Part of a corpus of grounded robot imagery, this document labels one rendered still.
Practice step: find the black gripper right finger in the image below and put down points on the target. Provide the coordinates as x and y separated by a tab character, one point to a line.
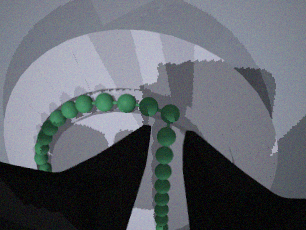
219	196

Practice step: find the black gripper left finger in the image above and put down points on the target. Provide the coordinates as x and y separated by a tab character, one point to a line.
98	194

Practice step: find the green bead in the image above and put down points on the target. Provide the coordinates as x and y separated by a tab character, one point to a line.
43	139
84	103
162	186
170	113
164	227
161	220
46	167
49	129
69	110
161	211
41	159
166	136
40	149
126	103
148	106
164	156
104	101
163	172
161	198
57	118

